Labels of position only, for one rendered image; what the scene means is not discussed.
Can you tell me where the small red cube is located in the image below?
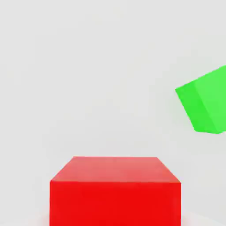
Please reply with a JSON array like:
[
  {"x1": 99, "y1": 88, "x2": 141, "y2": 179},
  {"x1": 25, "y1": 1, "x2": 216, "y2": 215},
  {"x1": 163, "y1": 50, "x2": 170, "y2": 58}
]
[{"x1": 49, "y1": 156, "x2": 182, "y2": 226}]

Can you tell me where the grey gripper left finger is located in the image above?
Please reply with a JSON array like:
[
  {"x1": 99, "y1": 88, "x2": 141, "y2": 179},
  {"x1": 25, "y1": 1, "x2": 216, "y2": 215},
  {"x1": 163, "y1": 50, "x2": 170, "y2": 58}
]
[{"x1": 19, "y1": 211, "x2": 50, "y2": 226}]

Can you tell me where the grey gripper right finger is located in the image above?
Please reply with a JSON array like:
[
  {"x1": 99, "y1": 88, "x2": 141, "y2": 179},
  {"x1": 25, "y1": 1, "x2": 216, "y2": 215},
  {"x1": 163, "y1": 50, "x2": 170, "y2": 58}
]
[{"x1": 181, "y1": 210, "x2": 211, "y2": 226}]

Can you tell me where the small green cube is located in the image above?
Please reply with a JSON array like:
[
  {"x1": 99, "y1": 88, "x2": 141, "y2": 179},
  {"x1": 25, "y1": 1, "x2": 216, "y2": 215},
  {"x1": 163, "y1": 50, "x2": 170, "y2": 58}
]
[{"x1": 175, "y1": 65, "x2": 226, "y2": 135}]

